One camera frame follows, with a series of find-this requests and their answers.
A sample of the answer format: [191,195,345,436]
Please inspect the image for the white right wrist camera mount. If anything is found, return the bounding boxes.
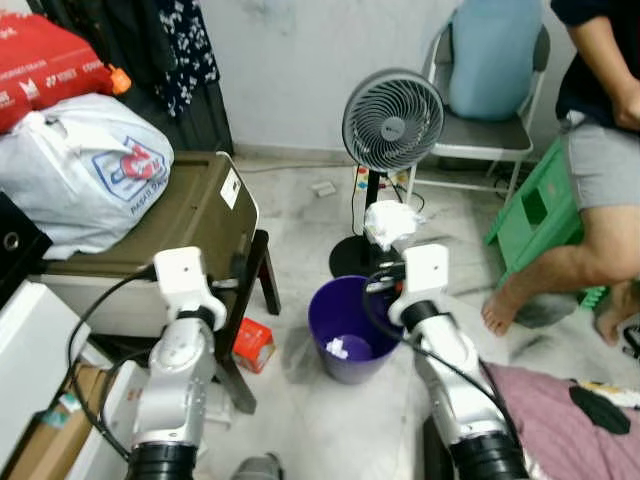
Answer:
[388,243,451,327]

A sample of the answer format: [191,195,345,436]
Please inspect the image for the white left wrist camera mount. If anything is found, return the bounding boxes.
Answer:
[150,246,229,333]

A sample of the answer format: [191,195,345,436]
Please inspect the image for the orange bag tag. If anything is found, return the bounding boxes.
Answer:
[108,65,134,97]

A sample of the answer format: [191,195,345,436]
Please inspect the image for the brown wooden side table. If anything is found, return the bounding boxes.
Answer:
[35,150,283,416]

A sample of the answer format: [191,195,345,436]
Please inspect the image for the small orange carton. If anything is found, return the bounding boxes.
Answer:
[232,318,277,375]

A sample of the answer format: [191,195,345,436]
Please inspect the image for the dark hanging clothes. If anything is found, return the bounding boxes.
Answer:
[30,0,236,156]

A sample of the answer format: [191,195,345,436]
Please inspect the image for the dark floral garment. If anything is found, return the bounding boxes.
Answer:
[155,0,219,119]

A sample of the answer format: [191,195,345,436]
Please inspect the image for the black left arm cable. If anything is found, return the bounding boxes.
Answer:
[95,355,151,463]

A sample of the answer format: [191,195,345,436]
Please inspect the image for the pink printed blanket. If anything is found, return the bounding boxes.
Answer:
[485,362,640,480]

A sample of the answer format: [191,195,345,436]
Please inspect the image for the brown cardboard box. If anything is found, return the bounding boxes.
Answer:
[0,365,111,480]

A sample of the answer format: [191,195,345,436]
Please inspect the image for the light blue cushion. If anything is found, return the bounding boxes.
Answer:
[447,0,546,123]

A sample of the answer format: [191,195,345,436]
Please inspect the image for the red sports bag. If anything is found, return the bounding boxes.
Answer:
[0,12,131,131]

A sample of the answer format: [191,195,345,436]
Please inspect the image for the person in grey shorts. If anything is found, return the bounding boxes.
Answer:
[480,0,640,346]

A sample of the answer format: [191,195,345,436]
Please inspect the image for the purple waste bin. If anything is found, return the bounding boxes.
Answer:
[308,275,406,387]

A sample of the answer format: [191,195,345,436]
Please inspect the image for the white paper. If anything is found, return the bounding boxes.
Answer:
[363,198,422,252]

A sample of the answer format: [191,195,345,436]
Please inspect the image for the person's hand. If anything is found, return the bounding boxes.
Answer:
[614,82,640,131]

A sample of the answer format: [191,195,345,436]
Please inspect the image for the black box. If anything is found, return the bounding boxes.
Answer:
[0,190,53,306]

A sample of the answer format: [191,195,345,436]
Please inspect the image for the white power strip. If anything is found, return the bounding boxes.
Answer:
[355,165,413,196]

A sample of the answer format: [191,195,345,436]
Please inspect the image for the grey folding chair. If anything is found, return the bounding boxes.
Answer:
[408,20,553,206]

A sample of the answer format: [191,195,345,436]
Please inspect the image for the small white paper scrap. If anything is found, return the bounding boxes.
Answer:
[328,337,373,363]

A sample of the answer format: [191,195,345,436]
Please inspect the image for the grey standing fan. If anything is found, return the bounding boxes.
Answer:
[330,68,446,281]

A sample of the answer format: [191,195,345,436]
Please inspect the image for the white printed plastic bag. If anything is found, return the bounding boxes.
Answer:
[0,93,174,259]

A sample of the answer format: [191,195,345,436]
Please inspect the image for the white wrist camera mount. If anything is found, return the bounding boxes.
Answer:
[150,246,229,333]
[388,243,451,327]

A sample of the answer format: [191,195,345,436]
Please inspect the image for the white cabinet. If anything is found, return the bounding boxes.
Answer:
[0,280,93,471]

